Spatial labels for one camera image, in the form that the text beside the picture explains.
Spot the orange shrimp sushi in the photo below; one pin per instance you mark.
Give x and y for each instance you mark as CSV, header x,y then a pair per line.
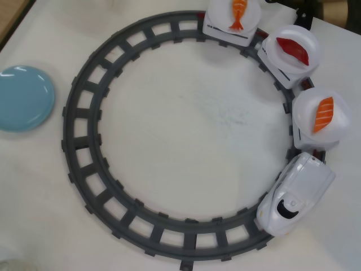
x,y
239,12

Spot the red tuna sushi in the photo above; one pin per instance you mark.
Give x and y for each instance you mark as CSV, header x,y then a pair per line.
x,y
293,48

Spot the white round plastic plate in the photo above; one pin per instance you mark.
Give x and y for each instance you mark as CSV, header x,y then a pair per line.
x,y
306,38
304,111
220,14

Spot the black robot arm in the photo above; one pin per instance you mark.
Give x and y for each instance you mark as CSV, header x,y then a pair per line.
x,y
304,18

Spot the orange salmon sushi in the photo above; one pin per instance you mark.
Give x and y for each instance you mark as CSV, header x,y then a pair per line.
x,y
323,114

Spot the white Shinkansen toy locomotive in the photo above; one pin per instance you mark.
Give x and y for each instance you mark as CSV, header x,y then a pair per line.
x,y
299,180

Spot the blue round dish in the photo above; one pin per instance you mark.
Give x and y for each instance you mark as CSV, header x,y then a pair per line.
x,y
22,98

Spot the gray circular toy track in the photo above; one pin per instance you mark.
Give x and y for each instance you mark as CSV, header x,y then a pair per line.
x,y
189,224

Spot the white toy train carriage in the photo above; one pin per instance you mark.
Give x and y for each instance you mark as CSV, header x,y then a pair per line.
x,y
299,139
285,76
214,31

